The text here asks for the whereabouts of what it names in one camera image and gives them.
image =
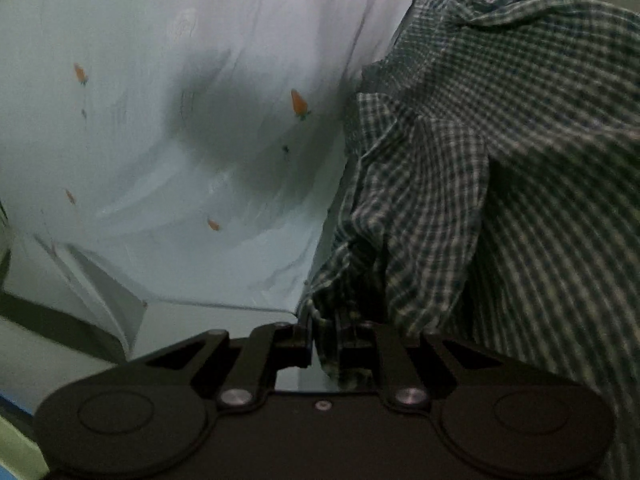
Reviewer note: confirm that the carrot print sheet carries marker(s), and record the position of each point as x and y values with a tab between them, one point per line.
150	135

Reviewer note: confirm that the checked shirt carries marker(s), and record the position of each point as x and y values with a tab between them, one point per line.
500	160

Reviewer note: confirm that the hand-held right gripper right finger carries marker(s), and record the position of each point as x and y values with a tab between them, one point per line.
352	345

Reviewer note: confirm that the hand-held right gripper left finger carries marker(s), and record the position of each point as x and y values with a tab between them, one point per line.
295	347

